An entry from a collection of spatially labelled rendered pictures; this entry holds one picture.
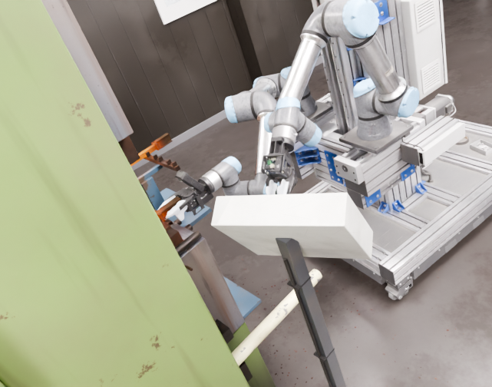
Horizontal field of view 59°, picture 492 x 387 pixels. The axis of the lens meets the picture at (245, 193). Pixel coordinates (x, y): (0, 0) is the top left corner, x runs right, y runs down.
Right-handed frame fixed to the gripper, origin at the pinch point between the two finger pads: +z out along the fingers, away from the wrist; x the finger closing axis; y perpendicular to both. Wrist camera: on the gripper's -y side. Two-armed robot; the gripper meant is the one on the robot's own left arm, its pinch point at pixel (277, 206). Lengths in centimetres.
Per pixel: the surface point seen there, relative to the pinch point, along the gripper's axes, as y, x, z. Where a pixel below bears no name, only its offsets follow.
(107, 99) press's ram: 44, -32, -14
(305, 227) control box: 21.3, 17.7, 13.3
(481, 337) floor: -108, 52, 19
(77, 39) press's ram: 57, -32, -22
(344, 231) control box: 18.8, 26.0, 13.3
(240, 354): -21.8, -15.9, 41.7
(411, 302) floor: -116, 23, 6
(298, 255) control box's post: 7.5, 11.3, 16.2
